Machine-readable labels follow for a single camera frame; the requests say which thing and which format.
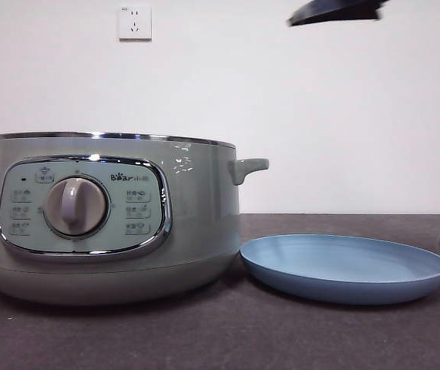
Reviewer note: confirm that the white wall socket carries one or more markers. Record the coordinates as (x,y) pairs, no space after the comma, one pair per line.
(135,23)

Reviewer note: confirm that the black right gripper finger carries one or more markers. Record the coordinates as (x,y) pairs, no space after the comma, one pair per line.
(339,13)

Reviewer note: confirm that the blue round plate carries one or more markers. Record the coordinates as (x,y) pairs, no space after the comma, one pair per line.
(339,270)

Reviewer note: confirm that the pale green electric steamer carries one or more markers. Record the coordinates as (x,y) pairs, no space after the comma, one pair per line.
(196,216)

